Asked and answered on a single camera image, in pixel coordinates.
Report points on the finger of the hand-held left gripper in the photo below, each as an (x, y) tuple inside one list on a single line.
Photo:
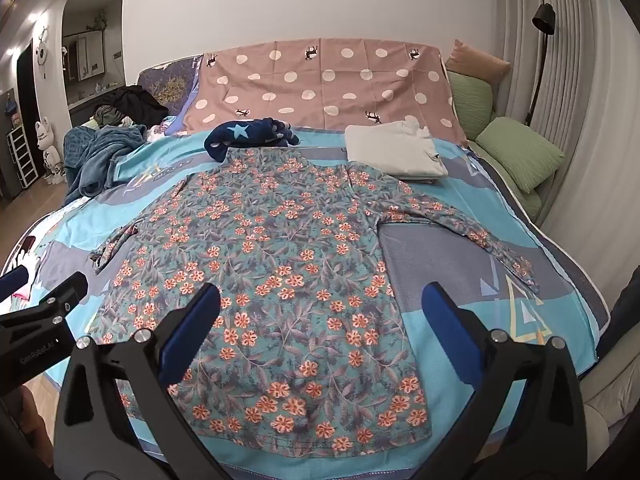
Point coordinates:
[(60, 299), (12, 284)]

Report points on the pink pillow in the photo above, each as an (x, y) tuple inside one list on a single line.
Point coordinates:
[(475, 62)]

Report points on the teal blanket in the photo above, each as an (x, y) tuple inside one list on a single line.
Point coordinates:
[(95, 155)]

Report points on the grey-green garment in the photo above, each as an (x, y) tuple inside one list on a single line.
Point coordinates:
[(105, 116)]

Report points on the green plant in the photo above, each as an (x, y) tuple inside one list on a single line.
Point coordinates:
[(98, 21)]

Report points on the green ribbed pillow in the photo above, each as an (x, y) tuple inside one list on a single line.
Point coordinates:
[(470, 105)]

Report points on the white cat figurine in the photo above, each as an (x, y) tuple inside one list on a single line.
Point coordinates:
[(47, 145)]

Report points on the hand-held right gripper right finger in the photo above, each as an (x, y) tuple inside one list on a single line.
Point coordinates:
[(447, 330)]

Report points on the black floor lamp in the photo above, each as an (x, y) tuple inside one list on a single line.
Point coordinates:
[(543, 17)]

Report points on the dark floral cloth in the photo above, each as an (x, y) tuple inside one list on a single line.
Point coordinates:
[(170, 85)]

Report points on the floral long-sleeved shirt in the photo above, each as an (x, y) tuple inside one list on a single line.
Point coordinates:
[(280, 260)]

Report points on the white folded garment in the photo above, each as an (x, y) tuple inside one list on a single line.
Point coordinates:
[(390, 152)]

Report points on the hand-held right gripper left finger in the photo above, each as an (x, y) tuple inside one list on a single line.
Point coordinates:
[(192, 330)]

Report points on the blue patterned bedsheet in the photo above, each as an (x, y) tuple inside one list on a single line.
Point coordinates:
[(440, 255)]

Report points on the black garment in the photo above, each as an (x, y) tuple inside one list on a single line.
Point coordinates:
[(137, 102)]

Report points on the navy star-print garment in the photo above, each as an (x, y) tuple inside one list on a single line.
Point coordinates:
[(240, 135)]

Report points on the pink polka dot cloth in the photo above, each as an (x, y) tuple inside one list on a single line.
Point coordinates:
[(325, 90)]

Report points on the green seat cushion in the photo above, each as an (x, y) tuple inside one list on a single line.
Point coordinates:
[(530, 205)]

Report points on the white drawer unit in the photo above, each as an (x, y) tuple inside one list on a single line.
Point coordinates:
[(22, 155)]

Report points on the grey curtain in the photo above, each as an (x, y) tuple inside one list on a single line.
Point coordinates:
[(585, 110)]

